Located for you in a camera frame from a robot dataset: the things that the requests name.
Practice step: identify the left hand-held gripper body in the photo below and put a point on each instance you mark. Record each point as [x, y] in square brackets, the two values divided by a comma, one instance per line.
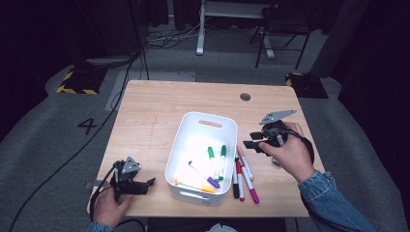
[129, 167]

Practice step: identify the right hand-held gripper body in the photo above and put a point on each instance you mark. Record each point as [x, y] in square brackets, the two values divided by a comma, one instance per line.
[274, 129]

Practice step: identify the peach capped white marker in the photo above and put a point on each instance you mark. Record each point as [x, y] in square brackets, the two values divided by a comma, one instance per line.
[241, 151]

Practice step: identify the blue capped white marker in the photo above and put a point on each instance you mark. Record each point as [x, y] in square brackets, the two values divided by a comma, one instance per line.
[236, 158]

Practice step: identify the dark green capped white marker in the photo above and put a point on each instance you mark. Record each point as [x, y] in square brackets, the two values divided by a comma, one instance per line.
[223, 150]

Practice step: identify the magenta capped white marker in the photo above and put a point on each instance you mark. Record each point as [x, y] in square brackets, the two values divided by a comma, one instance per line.
[254, 196]

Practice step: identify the white plastic bin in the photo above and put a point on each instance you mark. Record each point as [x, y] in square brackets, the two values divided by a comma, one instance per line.
[199, 135]

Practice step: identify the purple capped white marker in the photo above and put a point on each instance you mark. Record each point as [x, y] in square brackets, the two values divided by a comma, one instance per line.
[213, 182]

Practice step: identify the person's right hand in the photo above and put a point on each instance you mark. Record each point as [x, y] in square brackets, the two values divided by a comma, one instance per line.
[293, 154]

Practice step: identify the person's left hand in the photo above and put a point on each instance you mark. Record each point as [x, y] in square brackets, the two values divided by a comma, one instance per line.
[108, 208]

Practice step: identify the grey tape strip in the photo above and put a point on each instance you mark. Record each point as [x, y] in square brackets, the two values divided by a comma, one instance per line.
[92, 184]

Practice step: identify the black yellow striped stand base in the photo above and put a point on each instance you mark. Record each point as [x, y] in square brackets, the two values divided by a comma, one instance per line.
[306, 85]
[80, 82]

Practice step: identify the white cloth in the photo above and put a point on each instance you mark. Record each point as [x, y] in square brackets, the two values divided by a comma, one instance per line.
[222, 229]

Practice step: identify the black chair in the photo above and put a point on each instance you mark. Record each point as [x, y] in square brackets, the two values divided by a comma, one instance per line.
[283, 22]

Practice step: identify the grey flat stand base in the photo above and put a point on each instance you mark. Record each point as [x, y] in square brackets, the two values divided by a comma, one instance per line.
[109, 60]

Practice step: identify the grey curtain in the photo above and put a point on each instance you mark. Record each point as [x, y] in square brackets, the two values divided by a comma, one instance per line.
[341, 38]

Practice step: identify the black stand pole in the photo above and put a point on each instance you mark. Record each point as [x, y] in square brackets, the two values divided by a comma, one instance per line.
[139, 38]

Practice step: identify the white desk frame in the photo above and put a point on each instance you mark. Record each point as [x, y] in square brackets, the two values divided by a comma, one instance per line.
[200, 32]

